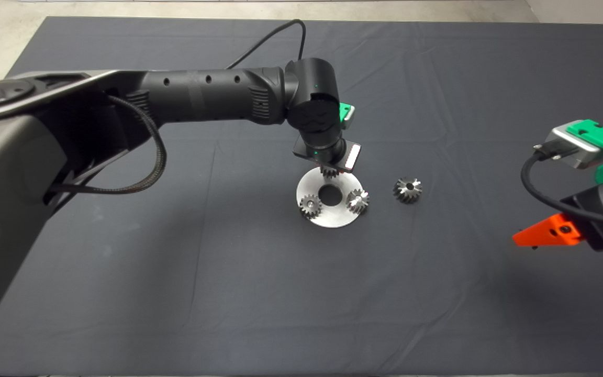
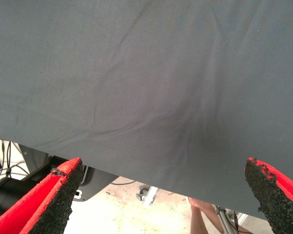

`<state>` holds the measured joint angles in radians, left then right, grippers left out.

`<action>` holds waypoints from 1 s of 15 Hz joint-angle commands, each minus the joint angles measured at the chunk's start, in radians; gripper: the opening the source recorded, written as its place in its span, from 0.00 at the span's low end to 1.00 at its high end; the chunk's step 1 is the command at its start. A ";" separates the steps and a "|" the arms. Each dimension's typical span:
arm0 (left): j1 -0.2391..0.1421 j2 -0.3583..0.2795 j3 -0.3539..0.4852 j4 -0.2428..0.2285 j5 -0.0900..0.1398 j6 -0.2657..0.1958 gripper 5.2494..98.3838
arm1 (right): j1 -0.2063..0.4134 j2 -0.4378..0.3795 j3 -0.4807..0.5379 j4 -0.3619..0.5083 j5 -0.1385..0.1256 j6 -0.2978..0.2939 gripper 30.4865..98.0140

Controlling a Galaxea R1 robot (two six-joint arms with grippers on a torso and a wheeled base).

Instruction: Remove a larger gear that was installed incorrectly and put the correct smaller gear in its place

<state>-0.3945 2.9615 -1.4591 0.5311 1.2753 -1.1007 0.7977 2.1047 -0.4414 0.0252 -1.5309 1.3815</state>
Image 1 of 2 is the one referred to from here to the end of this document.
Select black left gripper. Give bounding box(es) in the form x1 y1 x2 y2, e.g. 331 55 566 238
293 137 363 172

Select larger steel gear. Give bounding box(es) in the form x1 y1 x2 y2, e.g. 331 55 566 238
393 178 423 205

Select round metal plate with hole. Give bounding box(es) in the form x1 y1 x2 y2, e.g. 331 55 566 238
296 167 363 228

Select dark grey table cloth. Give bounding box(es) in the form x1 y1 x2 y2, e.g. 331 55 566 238
0 15 603 376

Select smooth black right camera cable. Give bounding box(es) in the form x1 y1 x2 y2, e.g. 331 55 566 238
520 142 603 228

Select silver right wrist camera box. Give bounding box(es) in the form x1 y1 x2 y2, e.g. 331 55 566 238
534 123 603 169

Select black braided cable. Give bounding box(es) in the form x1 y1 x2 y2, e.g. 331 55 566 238
45 94 168 195

